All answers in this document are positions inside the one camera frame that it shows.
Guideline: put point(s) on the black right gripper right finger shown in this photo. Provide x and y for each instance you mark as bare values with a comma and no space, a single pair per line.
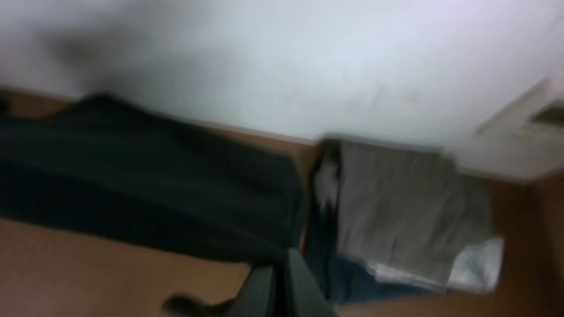
299,294

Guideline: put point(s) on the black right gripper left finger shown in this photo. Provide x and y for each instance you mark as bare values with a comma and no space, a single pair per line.
254,299

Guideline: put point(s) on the dark green t-shirt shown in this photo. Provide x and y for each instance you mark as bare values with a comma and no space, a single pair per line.
106,168

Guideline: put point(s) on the navy blue folded garment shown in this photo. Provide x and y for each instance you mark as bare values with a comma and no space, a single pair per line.
342,281

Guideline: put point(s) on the grey folded garment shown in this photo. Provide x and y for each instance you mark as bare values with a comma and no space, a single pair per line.
409,217

